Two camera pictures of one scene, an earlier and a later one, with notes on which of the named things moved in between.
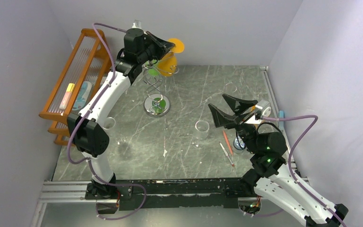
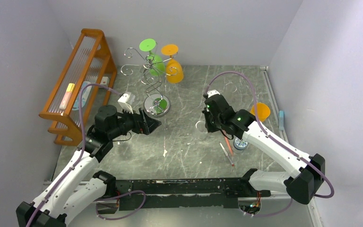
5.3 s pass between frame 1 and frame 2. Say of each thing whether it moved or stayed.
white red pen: stayed
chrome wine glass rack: stayed
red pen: stayed
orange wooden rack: stayed
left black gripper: moved
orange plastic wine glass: moved
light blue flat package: stayed
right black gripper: moved
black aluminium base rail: stayed
